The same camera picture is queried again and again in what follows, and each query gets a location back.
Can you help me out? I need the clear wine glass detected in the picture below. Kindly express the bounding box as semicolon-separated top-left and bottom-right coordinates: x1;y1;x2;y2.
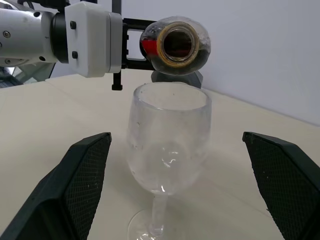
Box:
125;82;213;240

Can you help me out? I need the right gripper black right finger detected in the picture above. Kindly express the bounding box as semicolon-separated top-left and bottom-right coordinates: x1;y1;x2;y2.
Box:
242;131;320;240

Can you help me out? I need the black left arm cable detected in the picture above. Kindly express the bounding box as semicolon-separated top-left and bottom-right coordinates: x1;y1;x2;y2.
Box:
16;0;70;13

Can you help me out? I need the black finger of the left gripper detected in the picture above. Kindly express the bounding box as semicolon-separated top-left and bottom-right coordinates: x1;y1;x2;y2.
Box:
122;17;159;31
125;57;156;72

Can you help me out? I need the soy sauce bottle yellow cap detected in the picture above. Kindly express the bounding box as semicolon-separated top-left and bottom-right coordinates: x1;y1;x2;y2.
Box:
138;15;212;77

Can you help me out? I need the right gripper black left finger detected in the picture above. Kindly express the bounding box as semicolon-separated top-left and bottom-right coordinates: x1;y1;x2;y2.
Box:
0;132;113;240

